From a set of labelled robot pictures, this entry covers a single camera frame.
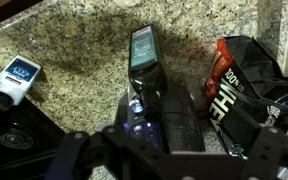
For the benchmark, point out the black stove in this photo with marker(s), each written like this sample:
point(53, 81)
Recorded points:
point(28, 142)

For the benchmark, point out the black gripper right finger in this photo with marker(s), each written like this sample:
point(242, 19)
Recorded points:
point(268, 154)

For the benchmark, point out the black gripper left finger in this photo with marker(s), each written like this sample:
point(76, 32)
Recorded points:
point(80, 153)

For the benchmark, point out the black whey protein bag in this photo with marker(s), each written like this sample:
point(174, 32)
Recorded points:
point(245, 91)

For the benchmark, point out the black air fryer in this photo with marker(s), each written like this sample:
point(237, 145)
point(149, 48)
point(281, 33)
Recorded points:
point(177, 131)

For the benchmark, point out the dark olive oil bottle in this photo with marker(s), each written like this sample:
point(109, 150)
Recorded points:
point(146, 71)

